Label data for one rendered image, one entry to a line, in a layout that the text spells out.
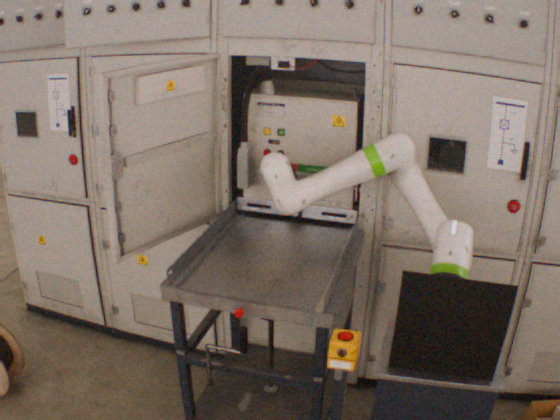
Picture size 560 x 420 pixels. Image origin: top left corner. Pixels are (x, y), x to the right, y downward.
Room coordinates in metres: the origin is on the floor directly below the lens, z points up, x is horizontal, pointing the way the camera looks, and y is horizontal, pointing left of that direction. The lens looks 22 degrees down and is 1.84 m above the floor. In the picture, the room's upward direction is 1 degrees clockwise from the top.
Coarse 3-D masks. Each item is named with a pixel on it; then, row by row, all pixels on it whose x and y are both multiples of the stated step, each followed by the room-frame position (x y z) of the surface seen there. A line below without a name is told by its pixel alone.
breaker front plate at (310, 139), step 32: (256, 96) 2.37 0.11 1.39; (256, 128) 2.37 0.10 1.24; (288, 128) 2.34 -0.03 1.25; (320, 128) 2.30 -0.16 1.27; (352, 128) 2.26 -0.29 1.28; (256, 160) 2.37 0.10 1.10; (288, 160) 2.33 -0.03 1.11; (320, 160) 2.30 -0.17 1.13; (256, 192) 2.37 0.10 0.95; (352, 192) 2.26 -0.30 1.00
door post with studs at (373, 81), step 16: (368, 64) 2.21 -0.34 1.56; (368, 80) 2.19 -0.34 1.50; (368, 96) 2.21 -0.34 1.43; (368, 112) 2.21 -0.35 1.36; (368, 128) 2.21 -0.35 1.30; (368, 144) 2.20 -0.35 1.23; (368, 192) 2.20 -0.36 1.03; (368, 208) 2.20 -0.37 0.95; (368, 224) 2.20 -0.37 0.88; (368, 240) 2.19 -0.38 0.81; (368, 256) 2.19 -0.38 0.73; (368, 272) 2.19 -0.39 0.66
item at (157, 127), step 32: (160, 64) 2.10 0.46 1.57; (192, 64) 2.27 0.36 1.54; (128, 96) 2.00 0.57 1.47; (160, 96) 2.10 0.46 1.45; (192, 96) 2.27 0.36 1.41; (128, 128) 2.00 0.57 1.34; (160, 128) 2.13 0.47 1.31; (192, 128) 2.27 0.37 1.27; (128, 160) 1.97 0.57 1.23; (160, 160) 2.12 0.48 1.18; (192, 160) 2.27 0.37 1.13; (128, 192) 1.98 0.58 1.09; (160, 192) 2.12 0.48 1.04; (192, 192) 2.26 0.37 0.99; (128, 224) 1.97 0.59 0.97; (160, 224) 2.11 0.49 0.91; (192, 224) 2.24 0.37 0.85; (128, 256) 1.92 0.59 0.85
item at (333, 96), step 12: (276, 96) 2.35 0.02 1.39; (288, 96) 2.35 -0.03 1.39; (300, 96) 2.35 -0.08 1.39; (312, 96) 2.37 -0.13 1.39; (324, 96) 2.38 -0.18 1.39; (336, 96) 2.39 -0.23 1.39; (348, 96) 2.40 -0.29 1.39; (360, 96) 2.41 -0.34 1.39; (360, 108) 2.35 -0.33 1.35; (360, 120) 2.37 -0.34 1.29; (360, 132) 2.38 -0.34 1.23; (360, 144) 2.40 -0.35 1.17
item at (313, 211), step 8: (240, 200) 2.38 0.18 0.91; (248, 200) 2.37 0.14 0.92; (256, 200) 2.36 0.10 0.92; (264, 200) 2.35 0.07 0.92; (240, 208) 2.38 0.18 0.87; (264, 208) 2.35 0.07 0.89; (272, 208) 2.34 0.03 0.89; (312, 208) 2.29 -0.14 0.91; (320, 208) 2.28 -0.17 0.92; (328, 208) 2.27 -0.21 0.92; (336, 208) 2.27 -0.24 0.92; (344, 208) 2.27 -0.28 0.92; (304, 216) 2.30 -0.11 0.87; (312, 216) 2.29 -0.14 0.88; (320, 216) 2.28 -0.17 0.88; (336, 216) 2.27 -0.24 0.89; (344, 216) 2.26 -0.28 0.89; (352, 216) 2.25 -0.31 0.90
